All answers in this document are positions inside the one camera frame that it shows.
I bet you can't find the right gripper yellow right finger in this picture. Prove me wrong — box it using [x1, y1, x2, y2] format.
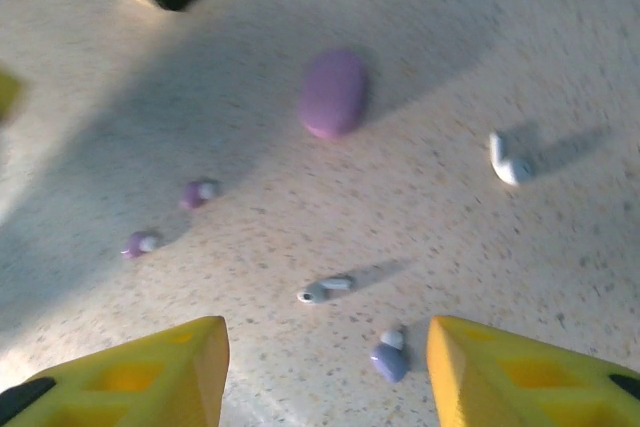
[427, 315, 640, 427]

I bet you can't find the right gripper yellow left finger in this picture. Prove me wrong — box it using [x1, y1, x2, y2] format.
[0, 315, 231, 427]

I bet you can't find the lavender earbud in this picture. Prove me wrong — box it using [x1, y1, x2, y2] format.
[369, 327, 409, 383]

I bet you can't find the purple earbud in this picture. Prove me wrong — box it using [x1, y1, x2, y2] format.
[121, 229, 162, 260]
[178, 178, 221, 211]

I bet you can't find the white stemmed earbud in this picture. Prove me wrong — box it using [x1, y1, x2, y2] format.
[488, 130, 534, 186]
[296, 274, 355, 306]

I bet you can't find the purple earbud charging case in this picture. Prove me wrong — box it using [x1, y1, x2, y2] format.
[298, 46, 370, 141]

